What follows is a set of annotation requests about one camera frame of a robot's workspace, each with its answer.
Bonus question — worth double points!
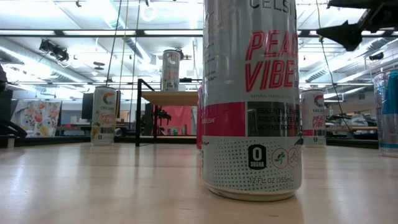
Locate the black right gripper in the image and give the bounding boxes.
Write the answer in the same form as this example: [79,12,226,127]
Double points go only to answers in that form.
[316,0,398,52]

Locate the blue Red Bull can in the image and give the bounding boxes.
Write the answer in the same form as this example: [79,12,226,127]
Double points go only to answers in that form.
[372,70,398,157]

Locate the red Fanta can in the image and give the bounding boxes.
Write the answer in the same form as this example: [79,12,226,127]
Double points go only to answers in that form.
[195,83,205,151]

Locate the silver Celsius can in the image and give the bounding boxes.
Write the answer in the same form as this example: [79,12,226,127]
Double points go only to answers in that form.
[160,49,182,92]

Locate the Celsius Tropical Vibe can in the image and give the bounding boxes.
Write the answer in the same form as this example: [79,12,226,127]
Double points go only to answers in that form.
[90,86,118,146]

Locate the wooden shelf black metal legs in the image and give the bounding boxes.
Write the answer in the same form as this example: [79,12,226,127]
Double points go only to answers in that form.
[135,78,203,147]

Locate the cluttered wooden workbench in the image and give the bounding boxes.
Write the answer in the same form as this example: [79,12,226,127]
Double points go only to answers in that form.
[325,113,379,141]

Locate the red cloth panel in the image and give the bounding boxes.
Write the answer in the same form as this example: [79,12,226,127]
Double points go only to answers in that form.
[160,105,198,136]

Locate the black monitor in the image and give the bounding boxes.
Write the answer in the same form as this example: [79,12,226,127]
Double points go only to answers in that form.
[81,90,121,121]

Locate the floral cloth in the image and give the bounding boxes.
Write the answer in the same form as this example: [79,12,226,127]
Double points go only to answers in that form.
[10,100,62,138]

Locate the hanging yellow and black cable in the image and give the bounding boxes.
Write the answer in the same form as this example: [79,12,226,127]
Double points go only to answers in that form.
[315,0,355,138]

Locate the white cable loop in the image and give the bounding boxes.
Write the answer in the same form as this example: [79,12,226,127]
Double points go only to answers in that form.
[139,2,158,22]

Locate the black overhead frame beam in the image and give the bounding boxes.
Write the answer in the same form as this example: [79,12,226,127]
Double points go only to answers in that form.
[0,29,398,39]

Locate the black ceiling camera cluster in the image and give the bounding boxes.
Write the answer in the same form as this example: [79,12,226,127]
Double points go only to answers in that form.
[39,39,70,63]

